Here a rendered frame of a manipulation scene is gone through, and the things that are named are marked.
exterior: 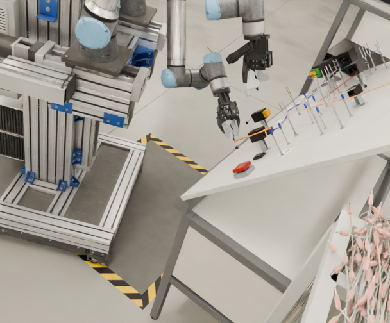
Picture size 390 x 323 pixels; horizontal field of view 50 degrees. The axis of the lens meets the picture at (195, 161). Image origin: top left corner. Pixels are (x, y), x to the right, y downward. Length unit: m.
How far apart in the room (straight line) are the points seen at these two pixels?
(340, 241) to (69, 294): 1.69
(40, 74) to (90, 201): 0.91
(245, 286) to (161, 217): 1.12
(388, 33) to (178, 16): 3.27
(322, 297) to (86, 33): 1.11
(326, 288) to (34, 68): 1.36
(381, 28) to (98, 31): 3.59
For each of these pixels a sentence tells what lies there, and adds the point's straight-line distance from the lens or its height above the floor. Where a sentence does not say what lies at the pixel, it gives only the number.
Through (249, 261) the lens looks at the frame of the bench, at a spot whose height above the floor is 0.80.
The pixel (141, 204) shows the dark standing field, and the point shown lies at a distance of 2.69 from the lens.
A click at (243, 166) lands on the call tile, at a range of 1.38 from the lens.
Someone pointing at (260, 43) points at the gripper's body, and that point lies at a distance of 1.46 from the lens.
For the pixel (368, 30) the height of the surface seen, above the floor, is 0.70.
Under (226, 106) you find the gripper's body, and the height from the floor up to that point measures 1.14.
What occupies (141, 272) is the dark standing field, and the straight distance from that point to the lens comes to 2.38.
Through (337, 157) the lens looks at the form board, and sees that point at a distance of 1.19.
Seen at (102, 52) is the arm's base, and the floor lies 1.20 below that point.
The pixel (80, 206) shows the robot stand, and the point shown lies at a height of 0.21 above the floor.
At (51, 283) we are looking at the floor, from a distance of 2.32.
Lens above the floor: 1.97
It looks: 40 degrees down
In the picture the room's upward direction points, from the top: 18 degrees clockwise
